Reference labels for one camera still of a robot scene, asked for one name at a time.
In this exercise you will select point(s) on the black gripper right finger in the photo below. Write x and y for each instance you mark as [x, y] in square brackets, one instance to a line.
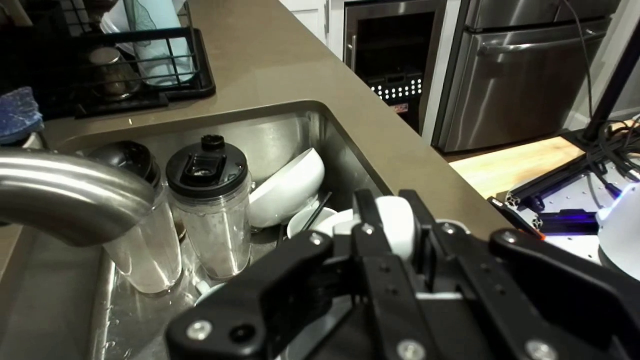
[430, 245]

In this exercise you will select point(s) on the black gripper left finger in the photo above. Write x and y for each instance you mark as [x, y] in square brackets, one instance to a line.
[368, 239]

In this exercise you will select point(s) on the white mug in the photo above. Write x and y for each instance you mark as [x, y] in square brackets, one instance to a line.
[397, 223]

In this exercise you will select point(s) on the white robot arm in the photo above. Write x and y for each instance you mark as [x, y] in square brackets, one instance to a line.
[617, 232]

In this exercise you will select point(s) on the small white cup in sink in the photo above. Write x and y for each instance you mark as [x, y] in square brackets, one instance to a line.
[310, 218]

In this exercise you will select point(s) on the white plate in sink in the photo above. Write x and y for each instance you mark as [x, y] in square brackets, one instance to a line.
[286, 191]

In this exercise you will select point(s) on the stainless steel sink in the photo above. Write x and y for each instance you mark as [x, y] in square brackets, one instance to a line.
[70, 302]

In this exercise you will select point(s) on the blender jar with black lid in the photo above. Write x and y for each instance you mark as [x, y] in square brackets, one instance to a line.
[209, 182]

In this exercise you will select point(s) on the stainless steel oven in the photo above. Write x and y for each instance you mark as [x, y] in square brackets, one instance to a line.
[472, 75]

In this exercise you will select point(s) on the chrome kitchen faucet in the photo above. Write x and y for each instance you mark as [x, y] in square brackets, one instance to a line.
[73, 199]

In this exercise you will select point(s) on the light blue cup in rack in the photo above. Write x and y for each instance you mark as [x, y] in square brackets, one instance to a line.
[162, 60]

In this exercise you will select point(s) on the black dish drying rack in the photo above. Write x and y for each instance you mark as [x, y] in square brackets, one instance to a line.
[79, 58]

